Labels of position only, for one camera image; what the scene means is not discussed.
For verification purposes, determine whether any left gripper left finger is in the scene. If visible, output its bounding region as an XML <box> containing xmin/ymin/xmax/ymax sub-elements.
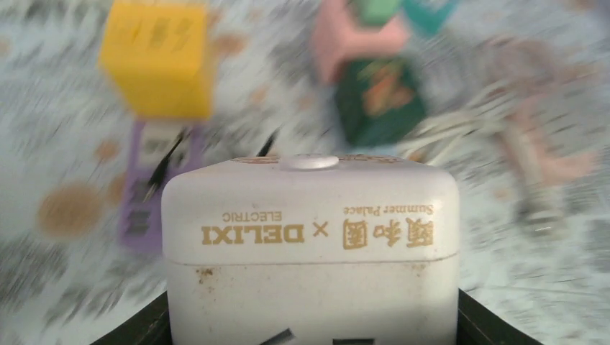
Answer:
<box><xmin>91</xmin><ymin>293</ymin><xmax>171</xmax><ymax>345</ymax></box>

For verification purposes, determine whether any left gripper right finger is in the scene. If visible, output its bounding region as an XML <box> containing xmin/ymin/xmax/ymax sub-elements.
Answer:
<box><xmin>456</xmin><ymin>290</ymin><xmax>542</xmax><ymax>345</ymax></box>

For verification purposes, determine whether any pink round power socket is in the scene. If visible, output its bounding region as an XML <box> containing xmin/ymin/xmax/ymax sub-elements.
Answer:
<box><xmin>509</xmin><ymin>95</ymin><xmax>609</xmax><ymax>185</ymax></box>

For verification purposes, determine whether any white square socket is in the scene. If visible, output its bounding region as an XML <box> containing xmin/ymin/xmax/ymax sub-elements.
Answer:
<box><xmin>162</xmin><ymin>155</ymin><xmax>460</xmax><ymax>344</ymax></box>

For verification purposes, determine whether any dark green cube socket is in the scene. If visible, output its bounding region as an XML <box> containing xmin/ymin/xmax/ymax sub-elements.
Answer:
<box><xmin>334</xmin><ymin>57</ymin><xmax>427</xmax><ymax>147</ymax></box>

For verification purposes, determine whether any yellow cube power socket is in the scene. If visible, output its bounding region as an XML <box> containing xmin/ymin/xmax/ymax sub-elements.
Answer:
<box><xmin>99</xmin><ymin>1</ymin><xmax>216</xmax><ymax>121</ymax></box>

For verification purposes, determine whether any pink cube power socket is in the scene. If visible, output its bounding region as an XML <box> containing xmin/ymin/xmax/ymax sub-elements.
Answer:
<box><xmin>309</xmin><ymin>0</ymin><xmax>411</xmax><ymax>84</ymax></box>

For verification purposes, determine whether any small green plug adapter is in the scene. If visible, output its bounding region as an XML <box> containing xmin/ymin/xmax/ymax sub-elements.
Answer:
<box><xmin>350</xmin><ymin>0</ymin><xmax>401</xmax><ymax>27</ymax></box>

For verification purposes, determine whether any purple usb power strip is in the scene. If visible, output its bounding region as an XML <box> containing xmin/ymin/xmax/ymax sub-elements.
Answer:
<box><xmin>118</xmin><ymin>121</ymin><xmax>204</xmax><ymax>254</ymax></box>

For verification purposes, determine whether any teal power strip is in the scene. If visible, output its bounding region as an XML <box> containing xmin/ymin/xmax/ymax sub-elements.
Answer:
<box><xmin>401</xmin><ymin>0</ymin><xmax>460</xmax><ymax>37</ymax></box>

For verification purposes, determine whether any black charger with cable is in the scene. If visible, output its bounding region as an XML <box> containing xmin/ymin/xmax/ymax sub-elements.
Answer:
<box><xmin>142</xmin><ymin>126</ymin><xmax>282</xmax><ymax>203</ymax></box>

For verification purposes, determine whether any white cable bundle centre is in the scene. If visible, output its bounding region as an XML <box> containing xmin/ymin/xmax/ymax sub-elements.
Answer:
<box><xmin>400</xmin><ymin>86</ymin><xmax>568</xmax><ymax>234</ymax></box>

